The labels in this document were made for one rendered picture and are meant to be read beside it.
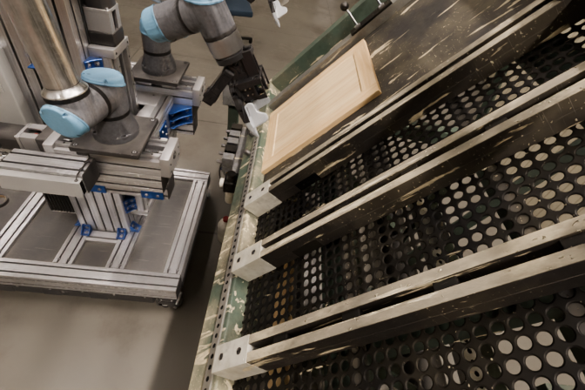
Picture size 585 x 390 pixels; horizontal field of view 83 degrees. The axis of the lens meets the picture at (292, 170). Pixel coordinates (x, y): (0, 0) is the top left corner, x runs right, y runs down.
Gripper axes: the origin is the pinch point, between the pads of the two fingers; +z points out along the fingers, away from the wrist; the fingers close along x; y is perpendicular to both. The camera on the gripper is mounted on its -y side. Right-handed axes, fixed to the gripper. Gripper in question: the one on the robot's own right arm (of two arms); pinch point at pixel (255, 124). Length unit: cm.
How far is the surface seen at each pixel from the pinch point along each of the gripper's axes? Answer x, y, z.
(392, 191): -22.0, 29.9, 11.7
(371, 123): 3.9, 29.4, 11.4
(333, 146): 4.4, 17.6, 16.9
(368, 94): 27.3, 31.3, 16.9
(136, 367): -23, -98, 97
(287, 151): 27.5, -2.9, 32.7
